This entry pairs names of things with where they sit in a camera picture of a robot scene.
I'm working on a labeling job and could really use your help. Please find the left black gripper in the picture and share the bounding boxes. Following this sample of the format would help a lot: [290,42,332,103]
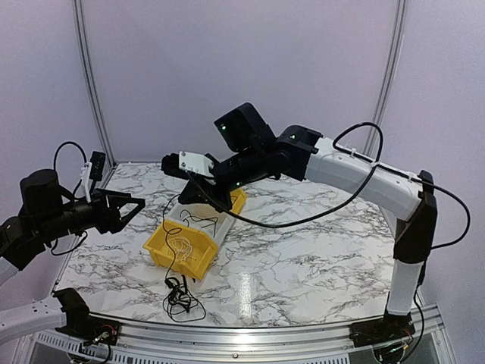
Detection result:
[39,188,146,241]

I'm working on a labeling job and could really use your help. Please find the black cable bundle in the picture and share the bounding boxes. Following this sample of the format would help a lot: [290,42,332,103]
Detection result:
[162,275,208,324]

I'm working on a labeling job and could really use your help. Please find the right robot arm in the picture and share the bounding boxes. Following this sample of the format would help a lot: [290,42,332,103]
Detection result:
[176,103,439,340]

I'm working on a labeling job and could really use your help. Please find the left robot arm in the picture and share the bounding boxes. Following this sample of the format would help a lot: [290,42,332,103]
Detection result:
[1,152,146,342]

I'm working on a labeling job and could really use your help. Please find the white plastic bin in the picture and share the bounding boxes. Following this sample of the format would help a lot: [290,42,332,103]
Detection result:
[165,203,235,247]

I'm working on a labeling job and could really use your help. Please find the far yellow plastic bin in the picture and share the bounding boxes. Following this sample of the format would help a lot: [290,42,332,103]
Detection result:
[230,188,247,215]

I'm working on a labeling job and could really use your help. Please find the yellow plastic bin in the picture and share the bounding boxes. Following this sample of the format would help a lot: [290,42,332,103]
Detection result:
[143,220,219,281]
[230,188,247,215]

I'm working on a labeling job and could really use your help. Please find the near yellow plastic bin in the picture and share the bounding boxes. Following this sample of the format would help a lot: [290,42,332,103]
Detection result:
[143,220,219,281]

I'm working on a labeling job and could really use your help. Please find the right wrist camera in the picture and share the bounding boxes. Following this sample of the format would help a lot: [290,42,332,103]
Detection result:
[161,151,214,179]

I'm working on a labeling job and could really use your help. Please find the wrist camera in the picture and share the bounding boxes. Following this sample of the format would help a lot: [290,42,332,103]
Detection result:
[80,151,106,203]
[161,151,214,179]

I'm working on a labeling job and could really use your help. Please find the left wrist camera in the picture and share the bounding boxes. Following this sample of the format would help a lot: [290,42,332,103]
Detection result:
[80,151,106,203]

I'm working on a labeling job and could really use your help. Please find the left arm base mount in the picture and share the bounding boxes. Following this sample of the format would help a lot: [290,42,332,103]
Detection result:
[55,315,121,346]

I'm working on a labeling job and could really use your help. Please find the aluminium front frame rail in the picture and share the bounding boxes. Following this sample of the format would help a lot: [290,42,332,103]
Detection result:
[12,306,456,363]

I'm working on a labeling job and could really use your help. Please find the left aluminium corner post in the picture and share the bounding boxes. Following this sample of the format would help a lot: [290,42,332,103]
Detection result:
[72,0,117,168]

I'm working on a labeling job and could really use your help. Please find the aluminium corner post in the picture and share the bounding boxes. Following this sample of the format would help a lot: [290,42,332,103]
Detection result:
[358,0,407,170]
[72,0,117,168]

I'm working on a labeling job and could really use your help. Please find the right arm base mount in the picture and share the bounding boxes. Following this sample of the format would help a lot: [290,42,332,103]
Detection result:
[349,318,415,347]

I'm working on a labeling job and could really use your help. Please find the right aluminium corner post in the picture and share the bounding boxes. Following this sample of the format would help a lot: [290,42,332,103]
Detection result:
[358,0,407,170]

